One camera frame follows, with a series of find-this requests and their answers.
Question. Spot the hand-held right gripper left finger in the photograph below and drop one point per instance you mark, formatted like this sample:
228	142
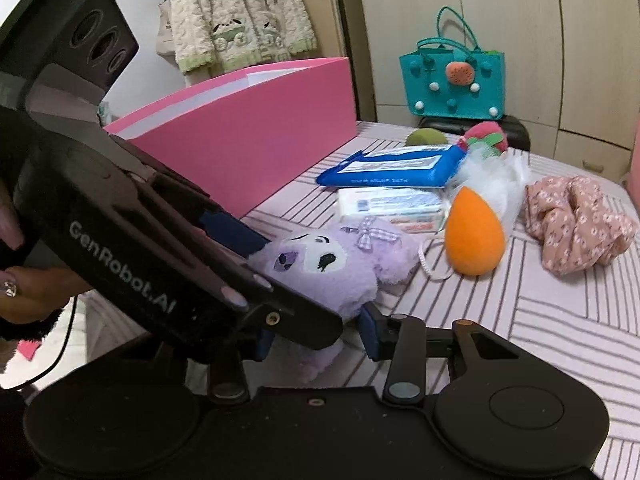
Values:
263	347

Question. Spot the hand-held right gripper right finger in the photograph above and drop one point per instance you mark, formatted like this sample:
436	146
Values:
372	335

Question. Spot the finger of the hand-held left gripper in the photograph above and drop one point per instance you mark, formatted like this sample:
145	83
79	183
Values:
232	232
300	322

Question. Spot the purple plush toy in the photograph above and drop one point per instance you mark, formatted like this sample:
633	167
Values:
310	272

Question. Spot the pink cardboard box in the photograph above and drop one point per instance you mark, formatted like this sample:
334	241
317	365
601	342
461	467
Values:
250	135

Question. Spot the white tissue pack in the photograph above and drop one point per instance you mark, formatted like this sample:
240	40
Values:
390	202
420	223

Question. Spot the orange makeup sponge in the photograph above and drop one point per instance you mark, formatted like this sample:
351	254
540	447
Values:
475	235

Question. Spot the blue wet wipes pack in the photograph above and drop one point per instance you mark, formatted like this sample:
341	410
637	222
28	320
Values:
390	167

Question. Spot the white mesh bath puff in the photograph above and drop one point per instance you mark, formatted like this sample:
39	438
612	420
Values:
490	180

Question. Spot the pink floral cloth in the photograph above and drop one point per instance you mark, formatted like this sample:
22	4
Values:
575	220

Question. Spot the person's left forearm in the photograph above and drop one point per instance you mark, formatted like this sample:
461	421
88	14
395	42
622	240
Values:
22	334

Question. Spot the person's left hand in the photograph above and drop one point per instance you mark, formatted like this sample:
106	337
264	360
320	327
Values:
35	292

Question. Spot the striped bed sheet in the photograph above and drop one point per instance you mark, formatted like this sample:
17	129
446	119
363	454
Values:
550	320

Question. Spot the green sponge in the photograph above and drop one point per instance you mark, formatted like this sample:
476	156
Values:
427	138

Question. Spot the cream tote bag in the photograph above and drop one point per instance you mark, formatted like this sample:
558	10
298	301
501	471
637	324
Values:
165	30

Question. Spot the cream fleece jacket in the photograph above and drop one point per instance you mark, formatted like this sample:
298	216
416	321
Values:
240	5

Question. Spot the red strawberry sponge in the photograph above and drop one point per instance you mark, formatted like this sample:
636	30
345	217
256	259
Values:
482	135

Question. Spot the teal felt handbag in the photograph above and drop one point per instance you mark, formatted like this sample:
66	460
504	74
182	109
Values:
430	87

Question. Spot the black suitcase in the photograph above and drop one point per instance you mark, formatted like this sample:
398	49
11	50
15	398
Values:
516	133

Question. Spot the beige wardrobe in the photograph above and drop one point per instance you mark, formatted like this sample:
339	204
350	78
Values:
550	35

